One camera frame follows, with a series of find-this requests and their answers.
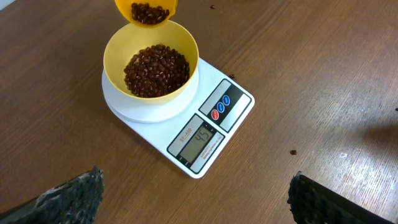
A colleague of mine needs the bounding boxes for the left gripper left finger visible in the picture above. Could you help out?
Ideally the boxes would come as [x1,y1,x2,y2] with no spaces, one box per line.
[1,167,104,224]

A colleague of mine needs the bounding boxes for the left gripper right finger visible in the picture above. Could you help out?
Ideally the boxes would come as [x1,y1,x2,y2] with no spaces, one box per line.
[287,172,393,224]

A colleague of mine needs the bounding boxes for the yellow plastic measuring scoop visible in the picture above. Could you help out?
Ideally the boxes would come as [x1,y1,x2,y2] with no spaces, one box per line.
[115,0,178,28]

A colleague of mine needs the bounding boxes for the white digital kitchen scale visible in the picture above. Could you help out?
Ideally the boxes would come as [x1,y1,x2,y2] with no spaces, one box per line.
[102,59,255,179]

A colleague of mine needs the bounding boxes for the pale yellow plastic bowl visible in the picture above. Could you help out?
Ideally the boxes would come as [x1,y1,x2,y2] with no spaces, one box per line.
[103,21,199,104]

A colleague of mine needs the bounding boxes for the red adzuki beans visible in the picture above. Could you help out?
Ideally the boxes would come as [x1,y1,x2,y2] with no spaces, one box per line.
[124,44,190,98]

